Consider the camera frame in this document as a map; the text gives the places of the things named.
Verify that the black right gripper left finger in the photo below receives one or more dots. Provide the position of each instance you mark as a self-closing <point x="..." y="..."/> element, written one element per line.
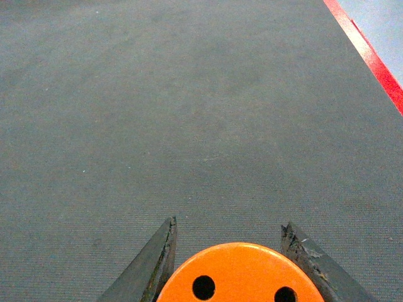
<point x="146" y="275"/>

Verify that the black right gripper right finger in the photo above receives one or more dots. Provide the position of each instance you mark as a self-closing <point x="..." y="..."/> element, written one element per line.
<point x="332" y="281"/>

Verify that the orange cylindrical cap 4680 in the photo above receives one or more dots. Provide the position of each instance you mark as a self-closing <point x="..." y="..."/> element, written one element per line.
<point x="239" y="272"/>

